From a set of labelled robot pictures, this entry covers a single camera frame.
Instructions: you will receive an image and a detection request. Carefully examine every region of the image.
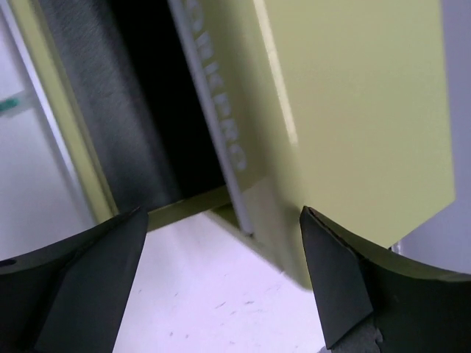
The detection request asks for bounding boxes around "green top drawer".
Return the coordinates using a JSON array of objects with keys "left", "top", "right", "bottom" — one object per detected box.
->
[{"left": 168, "top": 1, "right": 255, "bottom": 236}]

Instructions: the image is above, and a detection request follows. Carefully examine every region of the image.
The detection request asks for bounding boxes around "green capped clear pen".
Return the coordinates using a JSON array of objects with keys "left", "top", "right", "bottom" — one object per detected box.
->
[{"left": 1, "top": 90, "right": 32, "bottom": 118}]

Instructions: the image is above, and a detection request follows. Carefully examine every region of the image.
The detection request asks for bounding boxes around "green bottom drawer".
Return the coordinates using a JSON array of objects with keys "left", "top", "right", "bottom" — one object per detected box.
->
[{"left": 1, "top": 1, "right": 230, "bottom": 229}]

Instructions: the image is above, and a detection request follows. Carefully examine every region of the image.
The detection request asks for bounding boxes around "green metal tool chest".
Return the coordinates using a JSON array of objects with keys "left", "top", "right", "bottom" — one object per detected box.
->
[{"left": 167, "top": 0, "right": 457, "bottom": 293}]

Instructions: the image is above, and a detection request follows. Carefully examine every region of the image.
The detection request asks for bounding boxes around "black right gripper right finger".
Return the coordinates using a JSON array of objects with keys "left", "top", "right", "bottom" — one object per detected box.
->
[{"left": 300, "top": 207, "right": 470, "bottom": 352}]

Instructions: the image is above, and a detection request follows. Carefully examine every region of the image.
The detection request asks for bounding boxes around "green drawer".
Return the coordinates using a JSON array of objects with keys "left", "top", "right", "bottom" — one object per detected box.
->
[
  {"left": 168, "top": 1, "right": 255, "bottom": 236},
  {"left": 1, "top": 1, "right": 230, "bottom": 229}
]

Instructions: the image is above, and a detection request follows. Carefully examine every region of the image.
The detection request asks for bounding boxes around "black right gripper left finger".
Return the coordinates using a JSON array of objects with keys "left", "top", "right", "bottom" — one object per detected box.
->
[{"left": 1, "top": 208, "right": 149, "bottom": 352}]

